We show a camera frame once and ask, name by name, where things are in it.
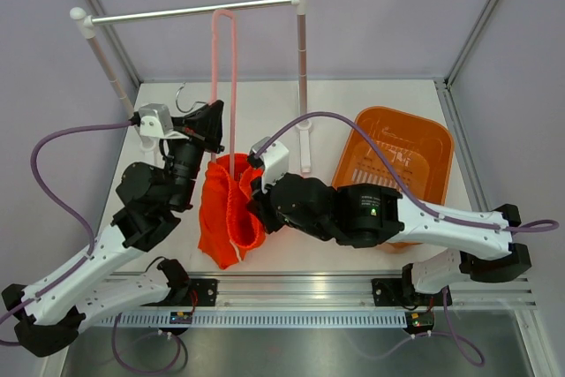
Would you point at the white slotted cable duct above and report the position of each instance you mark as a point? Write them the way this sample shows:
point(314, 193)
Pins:
point(263, 319)

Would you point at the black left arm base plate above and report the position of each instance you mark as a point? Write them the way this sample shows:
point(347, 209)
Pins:
point(203, 291)

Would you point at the aluminium mounting rail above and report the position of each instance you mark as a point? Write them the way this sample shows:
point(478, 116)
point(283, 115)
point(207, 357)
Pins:
point(351, 291)

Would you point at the orange shorts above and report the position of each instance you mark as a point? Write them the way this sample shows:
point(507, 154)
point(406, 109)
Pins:
point(228, 231)

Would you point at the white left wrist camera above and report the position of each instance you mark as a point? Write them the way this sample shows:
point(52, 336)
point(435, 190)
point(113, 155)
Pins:
point(154, 121)

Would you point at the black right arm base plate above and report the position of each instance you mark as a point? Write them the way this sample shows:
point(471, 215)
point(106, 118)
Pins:
point(391, 292)

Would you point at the white metal clothes rack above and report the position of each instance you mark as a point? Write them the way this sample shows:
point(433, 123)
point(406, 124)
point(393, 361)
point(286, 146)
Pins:
point(179, 39)

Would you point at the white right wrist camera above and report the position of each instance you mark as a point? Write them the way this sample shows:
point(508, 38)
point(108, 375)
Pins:
point(272, 158)

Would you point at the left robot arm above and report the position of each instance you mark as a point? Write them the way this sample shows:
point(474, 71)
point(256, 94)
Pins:
point(55, 310)

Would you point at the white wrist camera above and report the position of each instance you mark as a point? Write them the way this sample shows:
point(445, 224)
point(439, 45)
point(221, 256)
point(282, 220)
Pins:
point(272, 158)
point(154, 121)

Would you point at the orange plastic laundry basket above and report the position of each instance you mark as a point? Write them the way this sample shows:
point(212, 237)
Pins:
point(420, 151)

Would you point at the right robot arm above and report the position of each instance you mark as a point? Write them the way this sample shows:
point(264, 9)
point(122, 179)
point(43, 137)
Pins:
point(477, 246)

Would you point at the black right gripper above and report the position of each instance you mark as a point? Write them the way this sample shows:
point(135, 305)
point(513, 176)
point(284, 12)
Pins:
point(259, 206)

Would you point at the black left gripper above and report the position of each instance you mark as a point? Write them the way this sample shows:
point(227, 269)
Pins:
point(203, 124)

